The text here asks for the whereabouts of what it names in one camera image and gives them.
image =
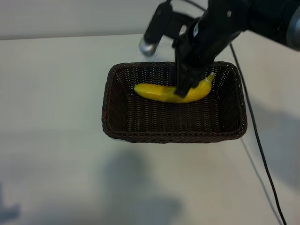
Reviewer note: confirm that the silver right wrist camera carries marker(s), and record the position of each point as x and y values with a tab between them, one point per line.
154	25

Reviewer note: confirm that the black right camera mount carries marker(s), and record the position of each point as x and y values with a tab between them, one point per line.
180	21

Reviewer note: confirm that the yellow banana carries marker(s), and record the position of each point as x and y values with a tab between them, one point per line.
154	92

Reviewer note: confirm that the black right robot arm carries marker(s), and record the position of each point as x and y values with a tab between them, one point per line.
269	14

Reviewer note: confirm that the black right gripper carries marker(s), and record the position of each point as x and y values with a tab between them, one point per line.
211	35

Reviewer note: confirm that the dark brown woven basket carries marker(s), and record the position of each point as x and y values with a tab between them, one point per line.
164	117

